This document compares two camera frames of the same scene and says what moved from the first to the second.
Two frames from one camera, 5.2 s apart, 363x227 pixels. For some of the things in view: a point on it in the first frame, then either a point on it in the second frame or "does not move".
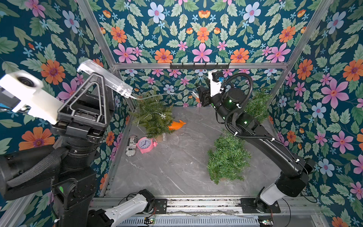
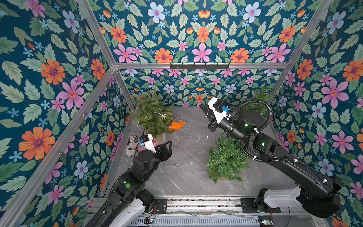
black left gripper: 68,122 → 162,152
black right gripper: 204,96 → 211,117
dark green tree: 257,107 does not move
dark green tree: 230,159 does not move
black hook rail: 198,67 does not move
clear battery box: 90,67 → 169,164
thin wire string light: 163,95 → 200,141
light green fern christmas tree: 152,115 does not move
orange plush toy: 176,125 does not move
